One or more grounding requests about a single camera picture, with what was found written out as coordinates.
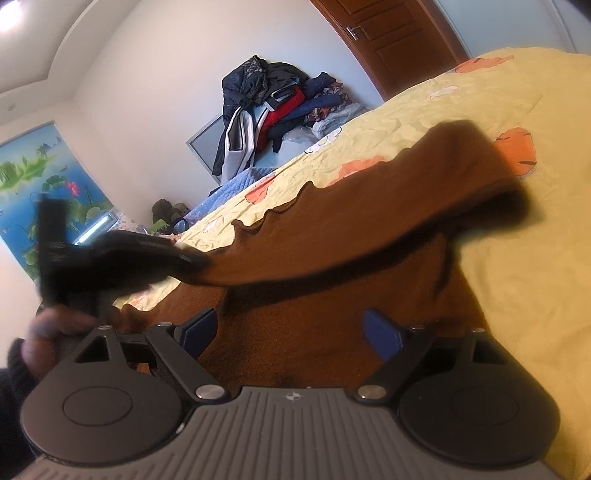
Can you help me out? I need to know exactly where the brown knitted sweater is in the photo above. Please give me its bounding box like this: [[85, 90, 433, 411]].
[[121, 121, 529, 391]]

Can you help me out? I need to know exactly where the pile of mixed clothes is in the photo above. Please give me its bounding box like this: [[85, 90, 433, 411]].
[[211, 55, 367, 185]]

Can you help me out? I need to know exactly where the person's left hand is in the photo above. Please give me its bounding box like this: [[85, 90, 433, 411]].
[[21, 305, 99, 380]]

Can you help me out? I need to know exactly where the dark green bag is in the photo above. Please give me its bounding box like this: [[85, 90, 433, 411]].
[[150, 199, 189, 235]]

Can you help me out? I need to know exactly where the blue lotus window blind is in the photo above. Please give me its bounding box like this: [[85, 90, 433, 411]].
[[0, 123, 113, 280]]

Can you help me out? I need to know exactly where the yellow floral bed quilt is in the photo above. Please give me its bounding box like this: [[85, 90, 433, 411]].
[[118, 48, 590, 479]]

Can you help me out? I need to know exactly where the blue quilted blanket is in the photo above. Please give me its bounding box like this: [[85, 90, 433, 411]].
[[172, 167, 274, 234]]

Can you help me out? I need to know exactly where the brown wooden door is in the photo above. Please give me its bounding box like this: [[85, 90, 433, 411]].
[[311, 0, 469, 101]]

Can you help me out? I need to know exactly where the grey framed wall panel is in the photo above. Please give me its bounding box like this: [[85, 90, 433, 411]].
[[186, 116, 224, 174]]

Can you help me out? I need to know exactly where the silver door handle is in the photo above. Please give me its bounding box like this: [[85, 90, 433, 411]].
[[346, 26, 370, 41]]

